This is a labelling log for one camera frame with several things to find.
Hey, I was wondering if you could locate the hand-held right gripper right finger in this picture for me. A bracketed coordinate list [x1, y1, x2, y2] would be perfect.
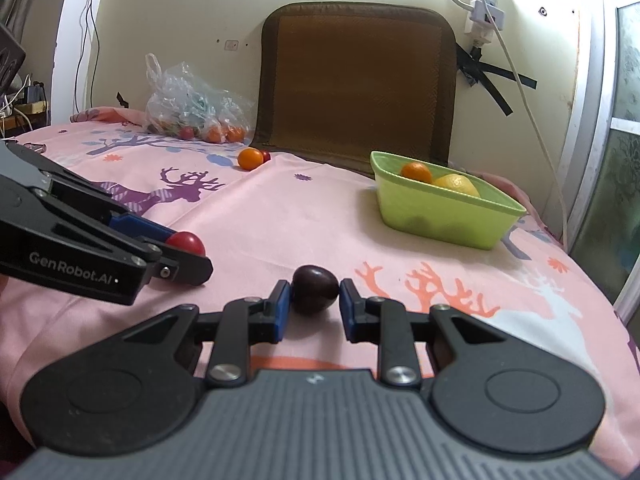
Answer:
[339, 279, 507, 389]

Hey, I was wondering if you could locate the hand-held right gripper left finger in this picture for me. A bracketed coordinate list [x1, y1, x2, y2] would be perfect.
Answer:
[122, 280, 292, 389]

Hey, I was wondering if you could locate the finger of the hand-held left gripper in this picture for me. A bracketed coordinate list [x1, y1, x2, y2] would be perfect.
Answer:
[145, 242, 214, 287]
[47, 175, 177, 248]

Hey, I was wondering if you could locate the dark purple cherry tomato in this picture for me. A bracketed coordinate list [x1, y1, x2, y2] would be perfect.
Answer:
[291, 264, 340, 316]

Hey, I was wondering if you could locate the green plastic bowl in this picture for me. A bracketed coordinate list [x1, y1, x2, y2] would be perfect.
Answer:
[370, 150, 527, 251]

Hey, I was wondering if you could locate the pink printed blanket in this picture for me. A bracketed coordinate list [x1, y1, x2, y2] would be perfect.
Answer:
[0, 106, 640, 480]

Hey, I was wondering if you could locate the clear plastic bag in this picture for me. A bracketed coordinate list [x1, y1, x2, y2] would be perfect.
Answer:
[144, 52, 256, 143]

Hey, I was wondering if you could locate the yellow lemon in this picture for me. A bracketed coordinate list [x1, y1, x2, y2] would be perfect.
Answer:
[432, 173, 481, 199]

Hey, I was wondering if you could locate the brown seat cushion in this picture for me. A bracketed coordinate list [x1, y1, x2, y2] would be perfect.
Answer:
[252, 1, 458, 179]

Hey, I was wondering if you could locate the frosted glass door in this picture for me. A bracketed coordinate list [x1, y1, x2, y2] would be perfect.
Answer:
[560, 0, 640, 311]

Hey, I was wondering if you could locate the white power cable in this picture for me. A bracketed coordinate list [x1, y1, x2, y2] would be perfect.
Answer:
[492, 10, 571, 248]

